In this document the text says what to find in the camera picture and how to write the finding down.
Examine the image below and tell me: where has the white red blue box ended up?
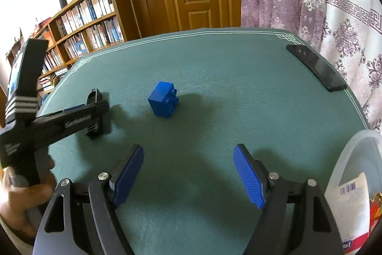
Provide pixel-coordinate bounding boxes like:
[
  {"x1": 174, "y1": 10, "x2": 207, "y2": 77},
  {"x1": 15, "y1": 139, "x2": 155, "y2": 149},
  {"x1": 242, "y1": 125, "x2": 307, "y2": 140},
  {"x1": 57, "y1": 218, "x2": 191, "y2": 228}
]
[{"x1": 325, "y1": 173, "x2": 370, "y2": 254}]

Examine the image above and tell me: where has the gold metal keychain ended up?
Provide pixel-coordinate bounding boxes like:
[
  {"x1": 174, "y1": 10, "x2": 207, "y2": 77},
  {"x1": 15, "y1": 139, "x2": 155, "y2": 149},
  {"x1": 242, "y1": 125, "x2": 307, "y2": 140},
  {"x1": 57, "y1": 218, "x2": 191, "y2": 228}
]
[{"x1": 370, "y1": 192, "x2": 382, "y2": 208}]

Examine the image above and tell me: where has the red toy brick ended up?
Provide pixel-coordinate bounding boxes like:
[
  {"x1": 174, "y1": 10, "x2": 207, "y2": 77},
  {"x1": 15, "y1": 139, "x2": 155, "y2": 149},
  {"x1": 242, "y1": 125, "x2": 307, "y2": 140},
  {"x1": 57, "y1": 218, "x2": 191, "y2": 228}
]
[{"x1": 369, "y1": 201, "x2": 381, "y2": 234}]

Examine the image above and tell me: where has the person's left hand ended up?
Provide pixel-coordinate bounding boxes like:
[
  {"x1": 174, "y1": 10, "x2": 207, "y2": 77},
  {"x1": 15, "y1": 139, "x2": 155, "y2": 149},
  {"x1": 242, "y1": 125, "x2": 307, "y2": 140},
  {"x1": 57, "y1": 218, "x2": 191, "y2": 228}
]
[{"x1": 1, "y1": 157, "x2": 56, "y2": 242}]

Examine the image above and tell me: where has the clear plastic bowl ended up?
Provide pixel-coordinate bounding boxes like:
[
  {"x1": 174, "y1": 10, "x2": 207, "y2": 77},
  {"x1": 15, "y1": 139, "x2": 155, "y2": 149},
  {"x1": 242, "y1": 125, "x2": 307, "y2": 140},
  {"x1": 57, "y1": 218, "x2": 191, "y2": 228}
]
[{"x1": 324, "y1": 129, "x2": 382, "y2": 255}]

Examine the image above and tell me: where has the blue toy brick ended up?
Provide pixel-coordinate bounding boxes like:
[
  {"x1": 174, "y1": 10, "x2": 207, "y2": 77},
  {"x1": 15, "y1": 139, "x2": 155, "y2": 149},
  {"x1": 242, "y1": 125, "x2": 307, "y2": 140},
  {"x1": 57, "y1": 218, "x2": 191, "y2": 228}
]
[{"x1": 148, "y1": 81, "x2": 179, "y2": 119}]

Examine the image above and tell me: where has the wooden bookshelf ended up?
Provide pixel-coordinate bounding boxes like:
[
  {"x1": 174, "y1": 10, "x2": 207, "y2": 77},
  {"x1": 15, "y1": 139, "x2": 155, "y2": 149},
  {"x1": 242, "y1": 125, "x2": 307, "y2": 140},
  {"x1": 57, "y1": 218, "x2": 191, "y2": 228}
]
[{"x1": 32, "y1": 0, "x2": 141, "y2": 94}]

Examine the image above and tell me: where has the green table mat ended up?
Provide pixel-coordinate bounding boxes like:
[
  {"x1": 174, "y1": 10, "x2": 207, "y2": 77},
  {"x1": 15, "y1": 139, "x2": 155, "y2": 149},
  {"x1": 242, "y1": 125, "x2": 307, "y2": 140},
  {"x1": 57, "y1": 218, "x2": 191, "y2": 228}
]
[{"x1": 42, "y1": 28, "x2": 368, "y2": 254}]

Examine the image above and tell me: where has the black smartphone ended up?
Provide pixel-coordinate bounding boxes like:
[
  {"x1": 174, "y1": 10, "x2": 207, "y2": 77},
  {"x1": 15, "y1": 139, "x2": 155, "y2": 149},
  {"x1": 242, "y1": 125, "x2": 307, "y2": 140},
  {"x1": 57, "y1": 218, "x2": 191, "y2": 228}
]
[{"x1": 286, "y1": 45, "x2": 347, "y2": 92}]

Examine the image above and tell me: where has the white purple patterned curtain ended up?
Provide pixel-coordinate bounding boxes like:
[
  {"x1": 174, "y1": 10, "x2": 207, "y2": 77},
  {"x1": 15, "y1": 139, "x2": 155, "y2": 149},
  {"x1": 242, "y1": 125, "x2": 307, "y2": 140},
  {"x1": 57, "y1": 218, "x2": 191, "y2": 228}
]
[{"x1": 241, "y1": 0, "x2": 381, "y2": 131}]

